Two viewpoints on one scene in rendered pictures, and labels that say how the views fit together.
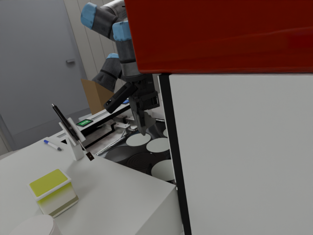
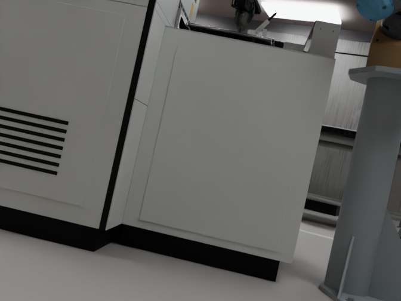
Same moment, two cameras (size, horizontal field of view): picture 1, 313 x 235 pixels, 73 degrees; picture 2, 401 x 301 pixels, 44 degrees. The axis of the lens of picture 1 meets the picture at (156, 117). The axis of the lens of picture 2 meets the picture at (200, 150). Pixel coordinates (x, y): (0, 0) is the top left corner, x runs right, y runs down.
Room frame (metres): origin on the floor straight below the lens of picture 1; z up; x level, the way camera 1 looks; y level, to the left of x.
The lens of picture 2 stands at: (2.45, -1.29, 0.38)
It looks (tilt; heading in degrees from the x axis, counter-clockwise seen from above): 1 degrees up; 145
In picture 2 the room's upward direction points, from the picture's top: 12 degrees clockwise
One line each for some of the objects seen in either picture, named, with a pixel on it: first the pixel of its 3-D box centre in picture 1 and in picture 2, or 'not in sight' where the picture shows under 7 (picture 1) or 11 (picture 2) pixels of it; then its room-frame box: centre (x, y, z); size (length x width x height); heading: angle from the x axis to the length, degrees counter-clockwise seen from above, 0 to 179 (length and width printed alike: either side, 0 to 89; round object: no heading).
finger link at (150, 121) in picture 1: (147, 123); (237, 21); (0.65, 0.03, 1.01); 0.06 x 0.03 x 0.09; 111
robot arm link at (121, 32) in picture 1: (128, 41); not in sight; (0.67, 0.04, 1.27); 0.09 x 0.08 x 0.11; 171
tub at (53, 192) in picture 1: (53, 193); not in sight; (0.38, 0.26, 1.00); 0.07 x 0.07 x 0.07; 39
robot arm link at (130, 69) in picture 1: (133, 68); not in sight; (0.66, 0.04, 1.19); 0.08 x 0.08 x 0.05
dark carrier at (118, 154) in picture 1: (159, 145); (231, 42); (0.68, 0.01, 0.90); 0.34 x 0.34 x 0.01; 49
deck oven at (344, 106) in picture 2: not in sight; (301, 125); (-2.60, 3.93, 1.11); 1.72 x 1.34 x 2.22; 33
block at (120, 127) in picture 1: (122, 127); not in sight; (0.90, 0.17, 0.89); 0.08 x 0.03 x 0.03; 49
